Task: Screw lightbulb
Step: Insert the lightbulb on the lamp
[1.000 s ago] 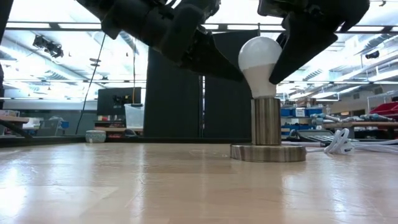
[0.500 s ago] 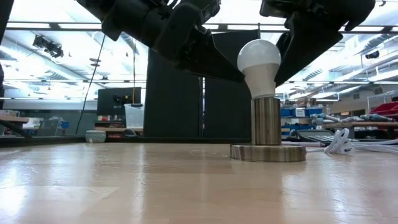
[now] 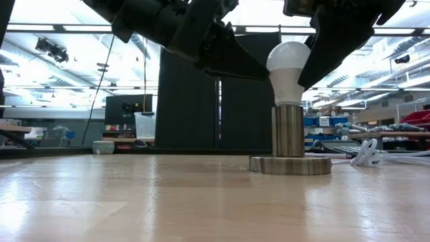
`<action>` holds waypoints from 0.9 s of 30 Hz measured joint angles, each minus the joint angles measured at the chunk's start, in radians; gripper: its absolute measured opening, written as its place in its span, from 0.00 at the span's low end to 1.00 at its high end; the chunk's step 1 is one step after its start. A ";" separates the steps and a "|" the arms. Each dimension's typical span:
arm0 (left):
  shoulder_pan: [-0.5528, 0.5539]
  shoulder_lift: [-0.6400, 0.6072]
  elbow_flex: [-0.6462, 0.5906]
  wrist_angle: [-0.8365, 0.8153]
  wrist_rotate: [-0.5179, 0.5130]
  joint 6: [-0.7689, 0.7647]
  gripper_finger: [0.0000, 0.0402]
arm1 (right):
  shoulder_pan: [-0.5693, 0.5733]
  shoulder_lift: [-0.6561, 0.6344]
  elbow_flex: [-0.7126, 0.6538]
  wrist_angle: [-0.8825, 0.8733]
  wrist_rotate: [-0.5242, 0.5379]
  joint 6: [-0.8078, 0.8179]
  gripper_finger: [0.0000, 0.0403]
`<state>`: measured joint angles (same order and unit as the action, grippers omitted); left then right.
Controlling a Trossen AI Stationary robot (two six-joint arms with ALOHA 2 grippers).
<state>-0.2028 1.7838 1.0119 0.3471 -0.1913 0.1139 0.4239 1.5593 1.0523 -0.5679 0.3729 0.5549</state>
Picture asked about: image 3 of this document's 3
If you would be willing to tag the black calculator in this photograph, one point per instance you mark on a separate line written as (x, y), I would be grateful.
(339, 148)

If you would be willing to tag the small round ceramic bowl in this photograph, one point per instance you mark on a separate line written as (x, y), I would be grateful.
(103, 148)

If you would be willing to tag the wooden workbench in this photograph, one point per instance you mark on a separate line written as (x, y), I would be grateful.
(403, 134)
(15, 129)

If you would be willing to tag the white lightbulb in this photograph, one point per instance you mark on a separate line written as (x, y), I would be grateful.
(287, 67)

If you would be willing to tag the black ceiling-hung device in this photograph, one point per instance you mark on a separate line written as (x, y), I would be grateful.
(50, 49)
(402, 59)

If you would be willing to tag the blue storage bin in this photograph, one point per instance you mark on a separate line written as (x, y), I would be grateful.
(340, 120)
(310, 121)

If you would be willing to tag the black monitor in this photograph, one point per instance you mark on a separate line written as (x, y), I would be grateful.
(121, 107)

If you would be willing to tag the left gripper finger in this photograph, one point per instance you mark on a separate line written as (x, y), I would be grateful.
(228, 53)
(235, 75)

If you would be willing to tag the purple white pen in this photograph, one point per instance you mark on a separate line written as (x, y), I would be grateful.
(329, 155)

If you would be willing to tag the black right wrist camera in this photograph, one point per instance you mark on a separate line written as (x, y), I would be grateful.
(299, 7)

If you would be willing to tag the red storage bin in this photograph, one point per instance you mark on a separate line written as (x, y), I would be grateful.
(416, 118)

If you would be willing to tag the black divider panel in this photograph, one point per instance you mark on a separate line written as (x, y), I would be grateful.
(184, 111)
(247, 117)

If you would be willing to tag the brushed metal lamp base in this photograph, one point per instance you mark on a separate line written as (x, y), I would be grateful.
(288, 134)

